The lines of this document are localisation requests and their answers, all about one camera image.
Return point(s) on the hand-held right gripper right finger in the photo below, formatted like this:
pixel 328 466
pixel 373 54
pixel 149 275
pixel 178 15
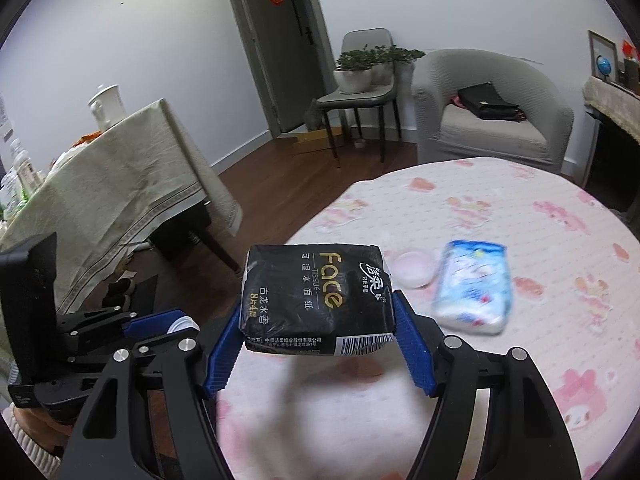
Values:
pixel 415 350

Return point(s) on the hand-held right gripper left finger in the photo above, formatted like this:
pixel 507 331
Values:
pixel 222 355

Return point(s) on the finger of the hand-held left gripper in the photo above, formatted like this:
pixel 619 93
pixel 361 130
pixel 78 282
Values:
pixel 150 324

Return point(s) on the white round lid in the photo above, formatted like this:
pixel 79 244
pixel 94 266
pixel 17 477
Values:
pixel 415 269

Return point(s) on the blue tissue packet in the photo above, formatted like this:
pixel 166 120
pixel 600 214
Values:
pixel 472 290

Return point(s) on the black tissue packet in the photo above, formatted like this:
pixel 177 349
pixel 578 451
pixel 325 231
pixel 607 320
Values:
pixel 315 295

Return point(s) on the person's left forearm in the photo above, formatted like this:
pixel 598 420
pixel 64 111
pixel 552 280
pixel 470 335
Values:
pixel 30 447

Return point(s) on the black shoes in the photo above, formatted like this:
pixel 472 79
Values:
pixel 117 292

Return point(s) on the dark wooden table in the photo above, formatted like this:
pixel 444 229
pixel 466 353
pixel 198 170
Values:
pixel 215 247

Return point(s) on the side table with beige cloth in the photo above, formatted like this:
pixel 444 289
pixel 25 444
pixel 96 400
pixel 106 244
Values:
pixel 125 185

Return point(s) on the clear plastic bottle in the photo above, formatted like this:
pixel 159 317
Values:
pixel 25 165

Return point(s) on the round table, pink tablecloth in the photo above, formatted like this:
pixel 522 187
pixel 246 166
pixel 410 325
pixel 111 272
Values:
pixel 525 240

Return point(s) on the white kettle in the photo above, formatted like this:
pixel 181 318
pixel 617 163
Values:
pixel 105 107

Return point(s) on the flat cardboard piece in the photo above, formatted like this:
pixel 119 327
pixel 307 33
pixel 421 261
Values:
pixel 317 141

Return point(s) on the grey armchair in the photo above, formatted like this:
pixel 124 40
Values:
pixel 500 135

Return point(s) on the black bag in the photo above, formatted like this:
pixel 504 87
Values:
pixel 487 102

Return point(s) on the grey chair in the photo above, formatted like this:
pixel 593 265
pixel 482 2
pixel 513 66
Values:
pixel 360 97

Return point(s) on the potted plant in white pot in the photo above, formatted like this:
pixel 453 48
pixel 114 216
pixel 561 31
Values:
pixel 352 80

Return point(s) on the grey door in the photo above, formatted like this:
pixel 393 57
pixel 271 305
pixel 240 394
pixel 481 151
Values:
pixel 280 60

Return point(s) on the small potted plant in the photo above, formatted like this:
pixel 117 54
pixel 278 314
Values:
pixel 400 55

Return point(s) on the small blue globe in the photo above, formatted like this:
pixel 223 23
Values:
pixel 604 66

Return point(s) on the brown speaker box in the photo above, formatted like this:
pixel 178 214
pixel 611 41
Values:
pixel 632 75

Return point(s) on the small red flag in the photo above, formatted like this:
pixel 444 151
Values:
pixel 629 49

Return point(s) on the picture frame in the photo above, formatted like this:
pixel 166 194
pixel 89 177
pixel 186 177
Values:
pixel 602 42

